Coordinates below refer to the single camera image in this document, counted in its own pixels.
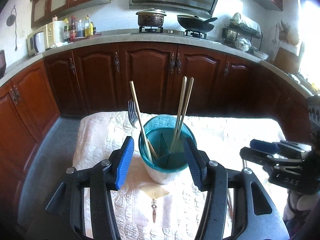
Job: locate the blue finger of the right gripper seen aside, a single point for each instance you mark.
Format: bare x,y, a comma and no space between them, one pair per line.
263,146

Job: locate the yellow oil bottle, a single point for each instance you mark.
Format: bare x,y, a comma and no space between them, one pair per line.
88,27

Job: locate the white quilted table cloth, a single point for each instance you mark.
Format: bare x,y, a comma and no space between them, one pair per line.
176,215

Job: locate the beige microwave oven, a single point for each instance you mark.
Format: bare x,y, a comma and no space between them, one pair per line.
45,37

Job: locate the patterned ceramic bowl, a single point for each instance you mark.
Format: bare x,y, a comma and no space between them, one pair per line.
242,45

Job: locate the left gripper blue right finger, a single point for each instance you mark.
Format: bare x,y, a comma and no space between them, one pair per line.
197,161

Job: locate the black dish rack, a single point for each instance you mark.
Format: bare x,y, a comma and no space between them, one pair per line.
232,31

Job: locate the silver fork in cup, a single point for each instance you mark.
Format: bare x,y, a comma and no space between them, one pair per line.
133,119

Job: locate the white gloved right hand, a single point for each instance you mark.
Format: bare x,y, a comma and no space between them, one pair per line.
297,210

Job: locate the teal rimmed utensil cup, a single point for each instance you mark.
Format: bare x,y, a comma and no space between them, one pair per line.
168,165

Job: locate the wooden cutting board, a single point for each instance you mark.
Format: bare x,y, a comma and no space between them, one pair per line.
287,61

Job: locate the lower wooden kitchen cabinets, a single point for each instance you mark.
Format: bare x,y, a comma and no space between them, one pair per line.
96,78

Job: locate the black wok with lid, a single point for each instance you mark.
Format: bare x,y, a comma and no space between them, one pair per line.
195,24

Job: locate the steel lidded cooking pot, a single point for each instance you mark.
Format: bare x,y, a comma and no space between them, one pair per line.
151,17

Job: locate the wooden chopstick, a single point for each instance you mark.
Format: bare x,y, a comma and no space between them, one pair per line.
133,91
185,106
182,94

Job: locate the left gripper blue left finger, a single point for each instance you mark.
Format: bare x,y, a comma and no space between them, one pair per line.
120,161

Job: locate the dark rice cooker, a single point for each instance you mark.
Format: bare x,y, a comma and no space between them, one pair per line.
2,63

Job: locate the red label sauce bottle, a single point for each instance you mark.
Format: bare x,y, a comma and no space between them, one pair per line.
72,29

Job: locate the gas stove top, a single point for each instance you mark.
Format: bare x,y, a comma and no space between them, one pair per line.
161,30

